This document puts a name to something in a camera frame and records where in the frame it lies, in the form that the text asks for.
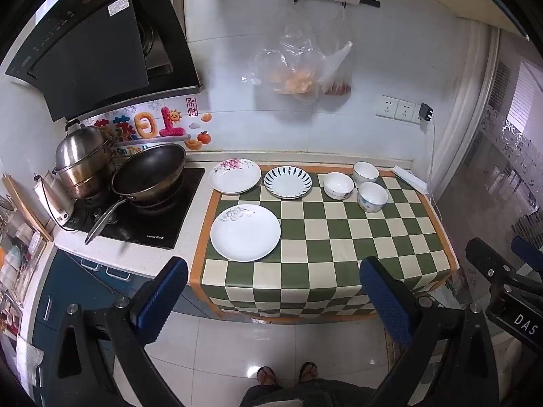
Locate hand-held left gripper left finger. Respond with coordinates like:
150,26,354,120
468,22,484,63
44,256,189,407

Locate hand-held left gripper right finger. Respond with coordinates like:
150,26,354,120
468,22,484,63
359,256,502,407

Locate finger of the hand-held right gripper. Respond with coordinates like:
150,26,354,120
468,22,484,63
511,235,543,273
465,238,543,295

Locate blue flower white bowl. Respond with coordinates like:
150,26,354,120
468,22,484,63
357,182,389,213

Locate grey flower white plate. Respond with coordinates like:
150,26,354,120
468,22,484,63
210,204,282,262

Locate black cooktop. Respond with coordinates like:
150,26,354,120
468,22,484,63
63,165,206,251

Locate green checkered tablecloth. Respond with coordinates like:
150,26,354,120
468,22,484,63
189,163,460,321

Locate frosted glass sliding door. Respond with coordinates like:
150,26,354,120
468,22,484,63
437,25,543,272

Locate blue kitchen cabinet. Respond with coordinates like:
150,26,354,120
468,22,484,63
31,248,217,395

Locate white flat box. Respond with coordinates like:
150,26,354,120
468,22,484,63
390,164,429,191

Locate person's grey trousers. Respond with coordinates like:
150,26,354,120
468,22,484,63
240,379,385,407

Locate purple flower white bowl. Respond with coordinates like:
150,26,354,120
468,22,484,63
323,172,355,200

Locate plain white bowl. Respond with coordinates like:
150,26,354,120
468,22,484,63
353,161,380,187

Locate pink flower white plate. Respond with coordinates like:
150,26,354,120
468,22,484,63
209,158,262,196

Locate blue striped plate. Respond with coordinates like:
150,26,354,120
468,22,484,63
264,165,314,200

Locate wooden cutting board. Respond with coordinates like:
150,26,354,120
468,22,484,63
2,174,54,242

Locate steel steamer pot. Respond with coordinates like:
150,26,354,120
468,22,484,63
52,120,120,200

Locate white plastic bag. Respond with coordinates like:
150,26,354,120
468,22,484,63
318,6,354,96

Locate clear plastic bag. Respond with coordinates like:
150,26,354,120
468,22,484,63
242,23,324,101

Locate black range hood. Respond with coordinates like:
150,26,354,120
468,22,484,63
4,0,204,123

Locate white charger cable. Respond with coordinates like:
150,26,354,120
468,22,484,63
424,119,437,204

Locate dark wok with steel handle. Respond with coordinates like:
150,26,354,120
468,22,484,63
84,143,187,246

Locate white wall socket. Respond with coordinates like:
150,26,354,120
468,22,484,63
375,94,399,118
394,99,417,122

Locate colourful wall stickers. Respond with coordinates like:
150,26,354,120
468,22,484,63
93,97,213,154

